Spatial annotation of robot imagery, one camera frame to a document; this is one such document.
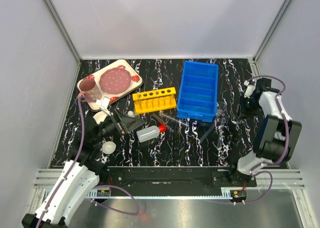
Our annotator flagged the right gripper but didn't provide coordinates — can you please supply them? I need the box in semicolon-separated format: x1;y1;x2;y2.
235;95;261;120

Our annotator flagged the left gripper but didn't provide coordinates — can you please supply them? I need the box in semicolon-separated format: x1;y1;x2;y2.
92;108;145;144

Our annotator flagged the yellow test tube rack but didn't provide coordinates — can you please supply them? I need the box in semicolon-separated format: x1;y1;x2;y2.
132;87;177;114

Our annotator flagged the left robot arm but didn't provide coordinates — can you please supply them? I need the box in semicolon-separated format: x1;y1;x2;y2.
22;110;144;227

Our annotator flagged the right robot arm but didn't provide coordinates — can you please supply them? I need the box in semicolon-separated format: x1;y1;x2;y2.
227;75;302;186

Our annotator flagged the clear glass stoppered flask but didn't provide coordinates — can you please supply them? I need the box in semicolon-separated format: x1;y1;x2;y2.
127;111;140;119

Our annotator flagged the white wash bottle red cap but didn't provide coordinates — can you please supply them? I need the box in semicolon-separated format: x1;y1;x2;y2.
136;123;167;143

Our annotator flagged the beige ceramic mortar bowl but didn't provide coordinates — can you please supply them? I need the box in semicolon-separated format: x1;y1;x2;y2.
93;111;107;125

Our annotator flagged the white round lid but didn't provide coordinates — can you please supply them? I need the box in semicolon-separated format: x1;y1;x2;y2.
102;141;116;155

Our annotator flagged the strawberry pattern tray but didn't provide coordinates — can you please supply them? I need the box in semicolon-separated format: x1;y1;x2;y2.
85;59;143;104

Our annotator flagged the pink polka dot plate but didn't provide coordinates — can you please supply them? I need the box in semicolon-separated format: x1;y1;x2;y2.
99;68;131;94

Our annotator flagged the pink mug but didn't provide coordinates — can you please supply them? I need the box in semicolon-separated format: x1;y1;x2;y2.
77;78;102;102

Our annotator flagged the blue divided plastic bin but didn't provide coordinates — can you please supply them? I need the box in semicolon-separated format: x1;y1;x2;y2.
176;61;219;123

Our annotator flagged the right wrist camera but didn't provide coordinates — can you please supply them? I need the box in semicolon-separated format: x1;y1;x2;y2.
244;80;256;98

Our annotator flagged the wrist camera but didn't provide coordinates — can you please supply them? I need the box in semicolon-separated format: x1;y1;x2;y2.
244;80;256;98
95;97;111;116

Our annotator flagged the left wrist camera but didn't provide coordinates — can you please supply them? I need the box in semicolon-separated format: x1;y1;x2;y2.
95;97;111;116

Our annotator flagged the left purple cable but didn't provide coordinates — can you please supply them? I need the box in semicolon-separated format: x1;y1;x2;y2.
34;92;140;228

